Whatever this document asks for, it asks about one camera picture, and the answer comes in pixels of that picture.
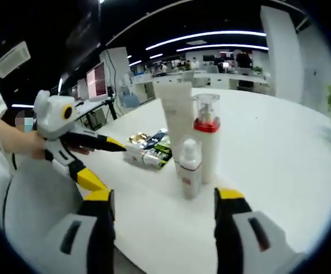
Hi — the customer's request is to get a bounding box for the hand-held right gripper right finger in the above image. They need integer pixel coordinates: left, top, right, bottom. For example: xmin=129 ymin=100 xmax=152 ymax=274
xmin=213 ymin=187 xmax=306 ymax=274

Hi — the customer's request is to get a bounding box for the long ceiling light strip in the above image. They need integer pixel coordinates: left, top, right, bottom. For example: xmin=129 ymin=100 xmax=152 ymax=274
xmin=145 ymin=30 xmax=268 ymax=51
xmin=176 ymin=43 xmax=269 ymax=53

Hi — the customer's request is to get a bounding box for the black tripod laptop stand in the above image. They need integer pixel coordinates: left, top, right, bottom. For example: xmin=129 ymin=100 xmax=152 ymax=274
xmin=82 ymin=88 xmax=118 ymax=129

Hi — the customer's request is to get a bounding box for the green black skincare sachet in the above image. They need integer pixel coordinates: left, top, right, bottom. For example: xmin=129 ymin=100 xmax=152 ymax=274
xmin=150 ymin=136 xmax=174 ymax=171

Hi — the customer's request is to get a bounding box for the person in white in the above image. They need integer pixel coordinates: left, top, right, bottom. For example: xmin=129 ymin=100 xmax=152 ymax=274
xmin=0 ymin=54 xmax=85 ymax=259

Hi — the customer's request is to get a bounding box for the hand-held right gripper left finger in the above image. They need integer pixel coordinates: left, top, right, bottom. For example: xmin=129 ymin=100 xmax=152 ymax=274
xmin=37 ymin=188 xmax=116 ymax=274

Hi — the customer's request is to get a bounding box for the gold foil skincare sachet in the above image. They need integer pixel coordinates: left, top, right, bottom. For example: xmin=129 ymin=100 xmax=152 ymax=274
xmin=127 ymin=131 xmax=150 ymax=145

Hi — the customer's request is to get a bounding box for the ceiling air conditioner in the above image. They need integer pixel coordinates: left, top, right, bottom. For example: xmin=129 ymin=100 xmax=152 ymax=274
xmin=0 ymin=41 xmax=31 ymax=78

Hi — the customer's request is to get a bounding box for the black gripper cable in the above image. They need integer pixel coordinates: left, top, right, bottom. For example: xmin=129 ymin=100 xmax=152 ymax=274
xmin=0 ymin=71 xmax=19 ymax=232

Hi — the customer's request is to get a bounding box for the small white skincare tube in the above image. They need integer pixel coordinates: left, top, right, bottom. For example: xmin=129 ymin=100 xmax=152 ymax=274
xmin=123 ymin=144 xmax=158 ymax=170

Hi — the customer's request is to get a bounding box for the white laptop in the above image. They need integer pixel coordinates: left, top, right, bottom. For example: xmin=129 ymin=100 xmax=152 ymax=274
xmin=74 ymin=61 xmax=112 ymax=114

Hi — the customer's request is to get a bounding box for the person's left hand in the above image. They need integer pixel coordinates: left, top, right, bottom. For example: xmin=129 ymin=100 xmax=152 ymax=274
xmin=25 ymin=130 xmax=91 ymax=160

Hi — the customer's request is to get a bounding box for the white skincare cream tube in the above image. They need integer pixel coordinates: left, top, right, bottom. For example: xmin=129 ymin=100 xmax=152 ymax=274
xmin=153 ymin=80 xmax=194 ymax=172

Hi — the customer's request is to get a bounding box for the white red-collar pump bottle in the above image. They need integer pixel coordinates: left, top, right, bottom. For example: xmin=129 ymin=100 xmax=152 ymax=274
xmin=192 ymin=93 xmax=222 ymax=185

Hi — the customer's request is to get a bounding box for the row of white desks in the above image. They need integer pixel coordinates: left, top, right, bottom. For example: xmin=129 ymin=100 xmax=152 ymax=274
xmin=131 ymin=68 xmax=271 ymax=95

